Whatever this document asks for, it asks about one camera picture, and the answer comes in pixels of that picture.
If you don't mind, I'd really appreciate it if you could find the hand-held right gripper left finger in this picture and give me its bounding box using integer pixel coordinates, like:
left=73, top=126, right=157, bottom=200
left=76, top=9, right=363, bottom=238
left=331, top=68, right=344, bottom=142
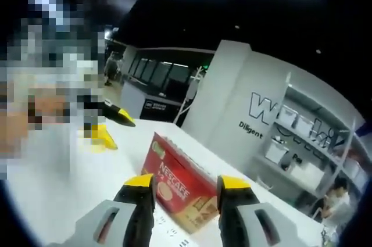
left=48, top=173, right=156, bottom=247

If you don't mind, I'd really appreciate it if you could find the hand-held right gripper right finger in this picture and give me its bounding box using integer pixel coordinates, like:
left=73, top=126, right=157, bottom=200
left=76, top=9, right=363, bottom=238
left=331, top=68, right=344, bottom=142
left=216, top=174, right=294, bottom=247

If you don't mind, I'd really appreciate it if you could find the red coffee box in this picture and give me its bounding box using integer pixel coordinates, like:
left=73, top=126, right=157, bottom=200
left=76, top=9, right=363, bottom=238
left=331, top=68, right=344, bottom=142
left=141, top=131, right=221, bottom=235

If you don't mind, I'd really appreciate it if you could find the reception counter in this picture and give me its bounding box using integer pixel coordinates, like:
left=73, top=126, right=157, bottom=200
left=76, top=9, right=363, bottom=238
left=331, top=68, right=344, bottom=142
left=120, top=80, right=189, bottom=121

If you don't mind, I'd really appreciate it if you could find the grey metal storage shelf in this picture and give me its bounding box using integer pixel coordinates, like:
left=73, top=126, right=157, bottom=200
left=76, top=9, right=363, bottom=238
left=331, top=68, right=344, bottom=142
left=252, top=72, right=367, bottom=201

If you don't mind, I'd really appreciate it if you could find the white coat stand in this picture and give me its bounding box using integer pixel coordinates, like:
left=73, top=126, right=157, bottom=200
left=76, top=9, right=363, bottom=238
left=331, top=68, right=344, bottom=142
left=174, top=66, right=210, bottom=127

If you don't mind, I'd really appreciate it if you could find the row of white storage bins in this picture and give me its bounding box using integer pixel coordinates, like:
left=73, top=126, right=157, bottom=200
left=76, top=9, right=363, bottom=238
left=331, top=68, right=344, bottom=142
left=266, top=110, right=369, bottom=189

